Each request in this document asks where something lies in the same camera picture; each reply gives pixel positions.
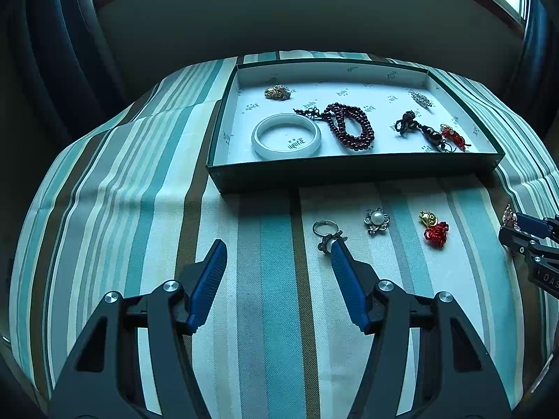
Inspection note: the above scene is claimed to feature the dark blue curtain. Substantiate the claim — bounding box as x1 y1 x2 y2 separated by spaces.
13 0 132 140
502 4 559 110

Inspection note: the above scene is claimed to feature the dark green printed-liner tray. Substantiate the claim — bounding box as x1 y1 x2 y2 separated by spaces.
205 58 506 195

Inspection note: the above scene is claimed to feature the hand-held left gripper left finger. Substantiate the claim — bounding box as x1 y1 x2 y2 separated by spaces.
47 239 228 419

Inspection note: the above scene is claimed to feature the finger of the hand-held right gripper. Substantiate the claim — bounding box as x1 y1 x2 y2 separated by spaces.
515 214 559 241
499 227 546 263

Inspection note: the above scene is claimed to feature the small silver pearl ornament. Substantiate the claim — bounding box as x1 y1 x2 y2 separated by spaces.
502 204 520 231

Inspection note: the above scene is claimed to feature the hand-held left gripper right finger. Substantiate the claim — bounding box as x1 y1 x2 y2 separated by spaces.
329 239 513 419

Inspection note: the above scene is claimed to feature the black knot bead pendant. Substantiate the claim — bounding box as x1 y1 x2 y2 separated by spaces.
392 110 455 153

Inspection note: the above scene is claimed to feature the white jade bangle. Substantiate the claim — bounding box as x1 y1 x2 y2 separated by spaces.
251 113 322 161

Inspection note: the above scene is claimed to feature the red knot gold charm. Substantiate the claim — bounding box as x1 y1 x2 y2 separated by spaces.
418 210 450 247
439 124 472 151

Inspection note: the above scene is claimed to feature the dark red bead bracelet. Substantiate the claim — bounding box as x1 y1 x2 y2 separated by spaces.
292 102 376 153

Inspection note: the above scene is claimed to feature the silver pearl flower brooch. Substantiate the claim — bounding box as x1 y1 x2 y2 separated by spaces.
364 207 390 235

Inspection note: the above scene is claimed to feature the striped teal tablecloth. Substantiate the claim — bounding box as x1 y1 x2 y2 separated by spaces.
9 50 559 419

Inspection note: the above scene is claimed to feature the gold silver chain bracelet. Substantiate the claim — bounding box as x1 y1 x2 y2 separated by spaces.
263 84 293 101

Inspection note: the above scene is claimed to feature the silver pearl flower ring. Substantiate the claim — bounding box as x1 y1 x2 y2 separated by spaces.
312 220 349 254

